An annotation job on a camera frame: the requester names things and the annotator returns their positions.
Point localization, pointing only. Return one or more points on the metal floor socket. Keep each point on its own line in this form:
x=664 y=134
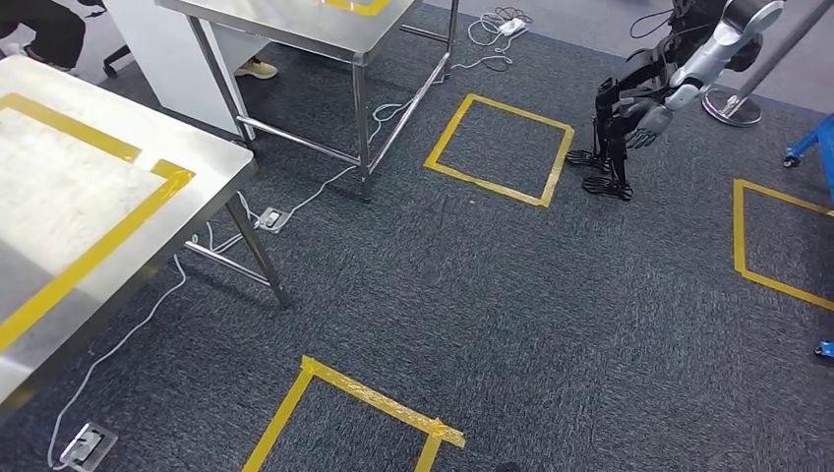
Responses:
x=274 y=219
x=88 y=448

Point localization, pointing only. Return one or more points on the steel workbench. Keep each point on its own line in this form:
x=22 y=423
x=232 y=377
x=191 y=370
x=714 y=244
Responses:
x=221 y=163
x=293 y=26

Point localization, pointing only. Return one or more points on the black chair base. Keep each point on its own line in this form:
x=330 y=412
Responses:
x=116 y=58

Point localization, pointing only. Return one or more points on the white power strip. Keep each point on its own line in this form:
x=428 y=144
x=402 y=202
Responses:
x=511 y=26

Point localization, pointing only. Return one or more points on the black silver humanoid robot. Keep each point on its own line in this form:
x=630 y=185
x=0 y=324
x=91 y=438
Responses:
x=612 y=130

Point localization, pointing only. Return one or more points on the white desk panel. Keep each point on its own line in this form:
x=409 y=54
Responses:
x=163 y=65

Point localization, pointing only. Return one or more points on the chrome barrier post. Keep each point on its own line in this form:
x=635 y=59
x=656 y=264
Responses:
x=733 y=107

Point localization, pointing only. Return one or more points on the yellow floor tape square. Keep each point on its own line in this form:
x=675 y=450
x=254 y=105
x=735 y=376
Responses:
x=498 y=189
x=739 y=228
x=365 y=396

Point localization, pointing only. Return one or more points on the person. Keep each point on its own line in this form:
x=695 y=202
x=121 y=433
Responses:
x=52 y=32
x=257 y=68

